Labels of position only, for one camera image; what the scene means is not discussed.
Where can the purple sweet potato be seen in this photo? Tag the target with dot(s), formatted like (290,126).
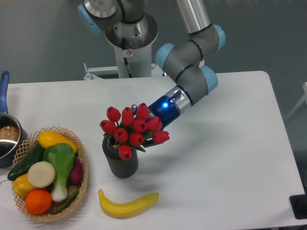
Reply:
(76,174)

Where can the orange fruit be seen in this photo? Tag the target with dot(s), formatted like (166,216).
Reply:
(38,202)

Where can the yellow banana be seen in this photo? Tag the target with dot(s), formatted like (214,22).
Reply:
(129,209)

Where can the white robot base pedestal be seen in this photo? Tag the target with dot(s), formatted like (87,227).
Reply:
(130,63)

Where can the white frame at right edge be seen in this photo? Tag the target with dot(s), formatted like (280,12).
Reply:
(302,102)

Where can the green bean pod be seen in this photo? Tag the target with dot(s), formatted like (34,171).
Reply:
(64,205)

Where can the yellow squash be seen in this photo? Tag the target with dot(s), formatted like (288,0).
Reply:
(49,138)

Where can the woven wicker basket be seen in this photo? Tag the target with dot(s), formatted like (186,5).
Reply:
(78,189)

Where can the yellow bell pepper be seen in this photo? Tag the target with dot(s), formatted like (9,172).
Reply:
(22,186)

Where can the dark grey ribbed vase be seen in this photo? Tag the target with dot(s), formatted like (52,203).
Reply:
(119,167)

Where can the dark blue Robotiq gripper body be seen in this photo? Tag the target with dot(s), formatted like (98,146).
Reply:
(165,109)

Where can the green cucumber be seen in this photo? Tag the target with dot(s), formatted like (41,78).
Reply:
(34,156)

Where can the black device at table edge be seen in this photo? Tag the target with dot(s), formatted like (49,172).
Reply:
(299,206)

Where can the beige round disc food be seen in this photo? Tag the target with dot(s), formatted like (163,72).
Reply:
(41,174)

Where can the red tulip bouquet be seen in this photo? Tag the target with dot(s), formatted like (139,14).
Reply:
(129,130)

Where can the blue handled saucepan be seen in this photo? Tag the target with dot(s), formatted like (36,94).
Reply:
(11,132)

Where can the green bok choy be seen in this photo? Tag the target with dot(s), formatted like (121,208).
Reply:
(61,156)

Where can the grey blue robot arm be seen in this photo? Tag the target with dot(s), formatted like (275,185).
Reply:
(131,32)

